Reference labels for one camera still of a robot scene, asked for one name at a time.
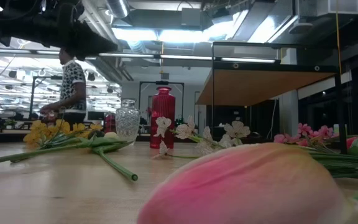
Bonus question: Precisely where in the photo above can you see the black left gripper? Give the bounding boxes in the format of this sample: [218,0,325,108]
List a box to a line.
[53,0,120,62]

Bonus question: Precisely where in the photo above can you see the clear cut glass vase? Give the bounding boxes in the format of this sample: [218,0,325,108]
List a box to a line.
[114,98,141,145]

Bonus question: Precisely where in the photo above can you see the dark artificial tulip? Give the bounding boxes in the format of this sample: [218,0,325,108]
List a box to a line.
[88,129,139,182]

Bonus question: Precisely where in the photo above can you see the yellow artificial flower bunch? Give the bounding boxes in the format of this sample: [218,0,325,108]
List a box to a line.
[9,119,105,164]

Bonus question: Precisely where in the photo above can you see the red ribbed glass vase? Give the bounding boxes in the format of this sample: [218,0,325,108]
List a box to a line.
[149,86,177,149]

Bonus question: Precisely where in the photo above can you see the white artificial flower bunch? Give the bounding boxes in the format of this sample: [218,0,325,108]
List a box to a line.
[152,115,252,160]

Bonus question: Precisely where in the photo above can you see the wooden shelf with black frame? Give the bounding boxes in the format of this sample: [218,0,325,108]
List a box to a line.
[196,41,350,156]

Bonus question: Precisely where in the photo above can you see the pink artificial tulip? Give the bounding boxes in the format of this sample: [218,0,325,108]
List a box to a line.
[137,142,358,224]

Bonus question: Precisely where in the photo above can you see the pink blossom flower bunch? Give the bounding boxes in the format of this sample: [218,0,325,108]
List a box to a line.
[273,122,358,180]

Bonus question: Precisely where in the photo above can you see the person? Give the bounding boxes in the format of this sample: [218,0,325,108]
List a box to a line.
[39,46,88,126]

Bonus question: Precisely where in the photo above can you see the red background container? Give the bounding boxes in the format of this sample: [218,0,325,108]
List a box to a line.
[104,112,117,134]

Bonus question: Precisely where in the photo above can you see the white ceiling unit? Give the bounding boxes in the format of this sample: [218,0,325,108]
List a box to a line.
[317,0,358,17]

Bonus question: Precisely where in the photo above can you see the light green cup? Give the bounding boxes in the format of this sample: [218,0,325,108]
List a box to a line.
[333,123,348,138]

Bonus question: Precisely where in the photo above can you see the silver ventilation duct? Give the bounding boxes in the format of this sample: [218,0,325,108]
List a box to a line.
[105,0,131,19]

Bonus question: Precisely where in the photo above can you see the white hanging cable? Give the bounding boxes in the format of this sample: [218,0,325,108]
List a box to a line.
[266,98,278,140]

